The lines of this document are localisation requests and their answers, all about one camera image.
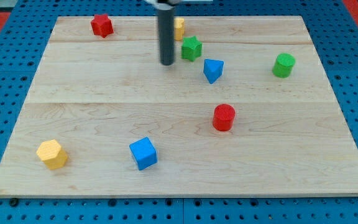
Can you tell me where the red cylinder block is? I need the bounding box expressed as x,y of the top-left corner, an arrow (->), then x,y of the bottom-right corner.
213,104 -> 236,131

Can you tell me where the green star block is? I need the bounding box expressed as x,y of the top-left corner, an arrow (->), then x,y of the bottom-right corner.
181,36 -> 203,62

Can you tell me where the wooden board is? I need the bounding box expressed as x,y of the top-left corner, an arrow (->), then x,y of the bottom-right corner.
0,16 -> 358,198

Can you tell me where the red star block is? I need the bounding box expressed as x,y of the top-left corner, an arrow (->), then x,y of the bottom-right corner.
91,14 -> 114,38

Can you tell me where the yellow heart block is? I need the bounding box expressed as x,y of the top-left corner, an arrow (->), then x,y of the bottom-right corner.
174,17 -> 185,40

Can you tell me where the blue cube block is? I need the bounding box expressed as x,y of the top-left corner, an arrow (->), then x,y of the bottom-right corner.
129,137 -> 157,170

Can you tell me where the yellow hexagon block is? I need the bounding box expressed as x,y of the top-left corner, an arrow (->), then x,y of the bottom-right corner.
36,139 -> 68,170

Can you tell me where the blue triangle block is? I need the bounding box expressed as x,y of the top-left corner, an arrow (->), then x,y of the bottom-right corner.
203,59 -> 224,84

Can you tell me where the green cylinder block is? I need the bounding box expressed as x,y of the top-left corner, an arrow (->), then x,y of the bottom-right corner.
272,53 -> 296,78

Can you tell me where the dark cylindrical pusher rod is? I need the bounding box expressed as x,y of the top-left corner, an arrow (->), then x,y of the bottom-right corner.
156,1 -> 175,66

